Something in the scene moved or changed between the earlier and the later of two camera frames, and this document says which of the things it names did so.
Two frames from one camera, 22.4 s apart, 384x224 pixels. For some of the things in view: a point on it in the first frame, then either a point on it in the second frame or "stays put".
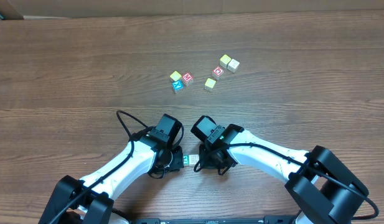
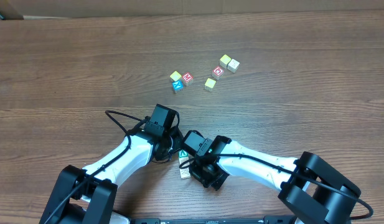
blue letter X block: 177,86 stays put
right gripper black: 202,159 → 195,170
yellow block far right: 224,60 stays put
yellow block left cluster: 175,76 stays put
